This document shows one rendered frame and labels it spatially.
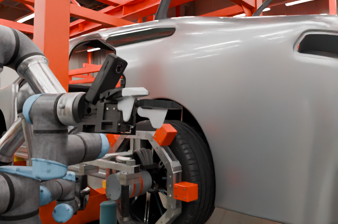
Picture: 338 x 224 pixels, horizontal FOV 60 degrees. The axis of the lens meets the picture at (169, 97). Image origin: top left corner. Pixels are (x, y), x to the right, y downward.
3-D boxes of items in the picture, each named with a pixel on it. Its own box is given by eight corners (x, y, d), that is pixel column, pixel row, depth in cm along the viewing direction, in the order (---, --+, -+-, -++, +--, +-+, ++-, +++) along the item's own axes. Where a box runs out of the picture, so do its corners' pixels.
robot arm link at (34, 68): (19, 54, 100) (95, 169, 84) (-12, 47, 90) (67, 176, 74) (38, 29, 97) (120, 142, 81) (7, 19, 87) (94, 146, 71)
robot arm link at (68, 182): (63, 176, 115) (63, 205, 114) (79, 171, 126) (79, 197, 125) (46, 175, 117) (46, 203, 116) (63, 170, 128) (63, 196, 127)
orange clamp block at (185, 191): (183, 195, 142) (198, 199, 136) (172, 199, 137) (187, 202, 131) (183, 181, 143) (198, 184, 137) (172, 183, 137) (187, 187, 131)
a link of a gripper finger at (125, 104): (147, 121, 48) (126, 124, 56) (149, 86, 49) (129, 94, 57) (129, 119, 47) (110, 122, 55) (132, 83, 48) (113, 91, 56)
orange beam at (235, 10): (250, 12, 398) (250, 3, 399) (246, 10, 391) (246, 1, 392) (158, 36, 519) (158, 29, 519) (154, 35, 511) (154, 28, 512)
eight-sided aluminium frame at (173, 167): (182, 246, 140) (182, 132, 143) (173, 251, 135) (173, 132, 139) (113, 219, 177) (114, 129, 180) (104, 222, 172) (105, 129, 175)
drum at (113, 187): (153, 196, 155) (153, 169, 156) (121, 204, 139) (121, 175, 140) (136, 191, 165) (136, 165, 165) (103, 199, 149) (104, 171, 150)
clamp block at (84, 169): (99, 172, 156) (99, 162, 156) (84, 175, 150) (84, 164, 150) (93, 171, 160) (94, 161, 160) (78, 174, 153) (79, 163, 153)
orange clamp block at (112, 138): (127, 139, 174) (120, 128, 178) (116, 139, 168) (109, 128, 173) (121, 146, 177) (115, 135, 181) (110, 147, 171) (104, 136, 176)
